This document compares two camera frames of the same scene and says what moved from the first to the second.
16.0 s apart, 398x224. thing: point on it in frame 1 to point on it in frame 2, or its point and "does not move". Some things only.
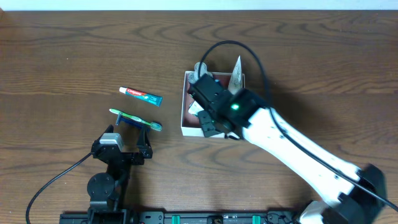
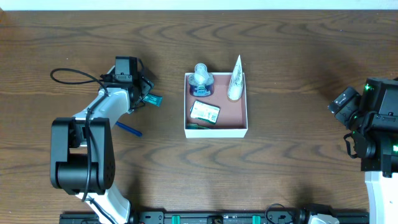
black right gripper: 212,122 to 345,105
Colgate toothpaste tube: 152,99 does not move
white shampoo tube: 236,84 does not move
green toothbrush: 155,126 to 194,126
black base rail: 123,216 does not move
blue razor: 121,117 to 129,129
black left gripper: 128,157 to 144,88
